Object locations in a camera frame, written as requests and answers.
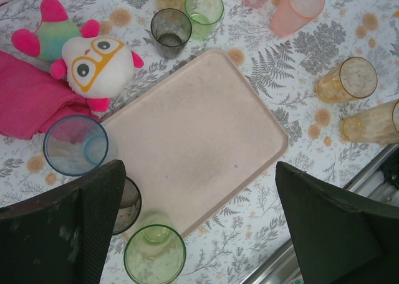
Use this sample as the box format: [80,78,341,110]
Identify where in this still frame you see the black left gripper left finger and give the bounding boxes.
[0,159,127,284]

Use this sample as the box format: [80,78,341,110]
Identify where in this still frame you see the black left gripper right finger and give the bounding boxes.
[276,161,399,284]

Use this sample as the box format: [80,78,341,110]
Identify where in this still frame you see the grey transparent drinking glass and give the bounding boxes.
[112,175,143,235]
[150,8,193,60]

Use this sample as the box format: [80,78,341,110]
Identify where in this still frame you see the blue transparent drinking glass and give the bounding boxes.
[42,115,110,176]

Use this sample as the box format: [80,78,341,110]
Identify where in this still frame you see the green transparent drinking glass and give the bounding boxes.
[123,212,187,284]
[183,0,225,41]

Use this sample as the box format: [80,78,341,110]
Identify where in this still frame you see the salmon textured plastic tumbler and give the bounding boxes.
[269,0,326,38]

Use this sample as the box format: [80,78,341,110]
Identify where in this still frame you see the beige pink plastic tray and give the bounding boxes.
[100,49,289,240]

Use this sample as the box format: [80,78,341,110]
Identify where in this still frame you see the magenta pink cloth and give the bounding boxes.
[0,49,100,141]

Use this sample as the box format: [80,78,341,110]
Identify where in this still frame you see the white pink owl plush toy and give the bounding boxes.
[11,0,145,113]

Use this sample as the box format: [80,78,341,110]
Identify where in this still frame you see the aluminium frame rail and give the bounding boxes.
[243,142,399,284]

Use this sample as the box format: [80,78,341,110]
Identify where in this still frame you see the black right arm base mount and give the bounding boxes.
[382,164,399,185]

